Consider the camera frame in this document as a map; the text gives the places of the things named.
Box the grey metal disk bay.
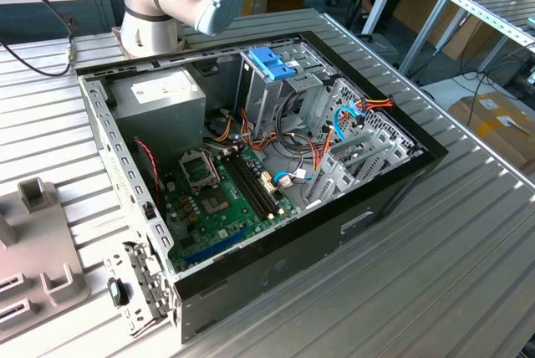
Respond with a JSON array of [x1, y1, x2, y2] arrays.
[[303, 126, 424, 212]]

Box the blue expansion slot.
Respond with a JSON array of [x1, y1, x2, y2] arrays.
[[185, 226, 252, 268]]

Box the blue plastic drive bracket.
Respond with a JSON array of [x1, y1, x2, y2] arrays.
[[248, 47, 303, 82]]

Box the black case fan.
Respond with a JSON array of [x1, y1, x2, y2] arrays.
[[132, 136, 165, 211]]

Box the yellow orange power wires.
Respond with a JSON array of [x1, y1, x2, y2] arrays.
[[208, 109, 235, 144]]

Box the black PC case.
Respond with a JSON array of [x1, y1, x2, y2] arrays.
[[74, 30, 451, 346]]

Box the grey metal drive cage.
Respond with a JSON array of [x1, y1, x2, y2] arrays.
[[233, 38, 338, 138]]

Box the metal slat side table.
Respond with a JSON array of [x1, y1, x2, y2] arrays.
[[399, 0, 535, 79]]

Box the CPU socket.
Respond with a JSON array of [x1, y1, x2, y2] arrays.
[[199, 189, 232, 217]]

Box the red orange wire loop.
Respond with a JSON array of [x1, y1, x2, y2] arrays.
[[240, 107, 279, 152]]

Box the blue disk data wire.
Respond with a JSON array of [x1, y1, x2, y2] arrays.
[[333, 100, 364, 141]]

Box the red twisted fan wire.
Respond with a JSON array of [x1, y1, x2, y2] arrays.
[[134, 138, 163, 208]]

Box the light blue flat wire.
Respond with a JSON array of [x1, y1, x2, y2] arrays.
[[273, 168, 293, 188]]

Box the metal socket cover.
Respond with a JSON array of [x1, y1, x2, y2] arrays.
[[178, 151, 222, 192]]

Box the thick black cable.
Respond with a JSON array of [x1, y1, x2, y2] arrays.
[[282, 81, 313, 125]]

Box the grey parts rack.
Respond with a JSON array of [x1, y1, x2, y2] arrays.
[[0, 177, 91, 345]]

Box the large cardboard box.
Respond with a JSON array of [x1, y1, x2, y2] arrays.
[[446, 92, 535, 175]]

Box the red yellow disk power wire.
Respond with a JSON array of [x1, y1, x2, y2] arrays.
[[343, 96, 396, 119]]

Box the orange red black wire bundle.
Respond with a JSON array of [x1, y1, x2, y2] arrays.
[[267, 130, 335, 177]]

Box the grey power supply unit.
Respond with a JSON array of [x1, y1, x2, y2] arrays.
[[106, 65, 208, 166]]

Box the small black teal latch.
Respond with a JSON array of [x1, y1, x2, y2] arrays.
[[107, 277, 130, 307]]

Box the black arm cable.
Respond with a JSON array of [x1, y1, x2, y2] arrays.
[[0, 0, 77, 79]]

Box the black RAM slot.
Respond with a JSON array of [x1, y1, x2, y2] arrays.
[[235, 150, 280, 214], [230, 151, 275, 217], [224, 154, 270, 220]]

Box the green motherboard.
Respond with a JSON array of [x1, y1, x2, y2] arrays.
[[160, 146, 300, 274]]

